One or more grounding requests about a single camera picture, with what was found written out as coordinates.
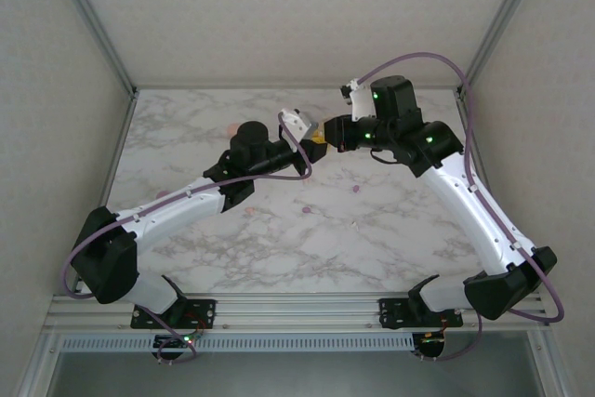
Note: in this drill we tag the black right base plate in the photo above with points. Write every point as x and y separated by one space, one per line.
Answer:
392 313

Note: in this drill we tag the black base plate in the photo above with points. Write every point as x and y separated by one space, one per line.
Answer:
392 313
204 311

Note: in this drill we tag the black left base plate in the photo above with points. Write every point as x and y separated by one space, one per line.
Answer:
204 311

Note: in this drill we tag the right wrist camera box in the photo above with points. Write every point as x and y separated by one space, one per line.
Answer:
361 101

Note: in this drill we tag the purple clay lump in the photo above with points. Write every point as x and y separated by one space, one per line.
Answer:
162 194

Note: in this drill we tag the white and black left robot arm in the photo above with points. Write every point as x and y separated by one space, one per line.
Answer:
162 215

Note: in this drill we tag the aluminium frame post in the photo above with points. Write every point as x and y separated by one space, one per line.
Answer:
499 20
96 20

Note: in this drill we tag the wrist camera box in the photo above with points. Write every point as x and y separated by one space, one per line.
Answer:
361 101
297 123

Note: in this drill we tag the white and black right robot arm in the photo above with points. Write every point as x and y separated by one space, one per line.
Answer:
465 202

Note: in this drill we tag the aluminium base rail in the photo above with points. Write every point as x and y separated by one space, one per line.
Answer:
297 311

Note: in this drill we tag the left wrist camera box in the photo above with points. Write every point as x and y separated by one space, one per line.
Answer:
297 123

